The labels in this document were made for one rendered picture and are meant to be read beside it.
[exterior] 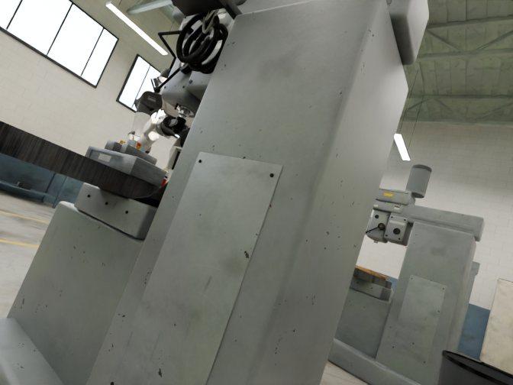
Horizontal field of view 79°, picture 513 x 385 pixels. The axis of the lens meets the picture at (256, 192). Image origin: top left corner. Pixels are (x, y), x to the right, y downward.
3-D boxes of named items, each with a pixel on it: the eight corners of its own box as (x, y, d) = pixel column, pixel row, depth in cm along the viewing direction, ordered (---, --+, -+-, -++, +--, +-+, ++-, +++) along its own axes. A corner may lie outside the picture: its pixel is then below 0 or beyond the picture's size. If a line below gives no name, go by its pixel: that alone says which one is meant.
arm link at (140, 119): (120, 149, 179) (130, 113, 184) (143, 156, 188) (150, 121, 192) (128, 146, 171) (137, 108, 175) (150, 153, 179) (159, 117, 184)
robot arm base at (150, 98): (136, 116, 191) (132, 98, 190) (156, 116, 199) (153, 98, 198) (143, 109, 179) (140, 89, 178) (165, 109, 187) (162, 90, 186)
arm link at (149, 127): (151, 125, 154) (139, 137, 162) (168, 133, 159) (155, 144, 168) (153, 114, 156) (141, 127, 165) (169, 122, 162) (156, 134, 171)
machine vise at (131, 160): (82, 160, 132) (92, 136, 134) (113, 173, 144) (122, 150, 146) (129, 174, 112) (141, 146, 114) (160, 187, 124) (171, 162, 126)
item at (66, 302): (0, 325, 140) (58, 198, 148) (72, 323, 165) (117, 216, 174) (81, 447, 91) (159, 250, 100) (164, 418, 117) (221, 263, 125)
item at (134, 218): (71, 206, 137) (82, 180, 138) (137, 224, 164) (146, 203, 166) (133, 237, 107) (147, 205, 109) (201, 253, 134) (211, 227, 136)
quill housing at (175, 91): (156, 96, 141) (182, 35, 146) (188, 119, 157) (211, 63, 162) (183, 97, 130) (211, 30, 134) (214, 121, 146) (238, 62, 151)
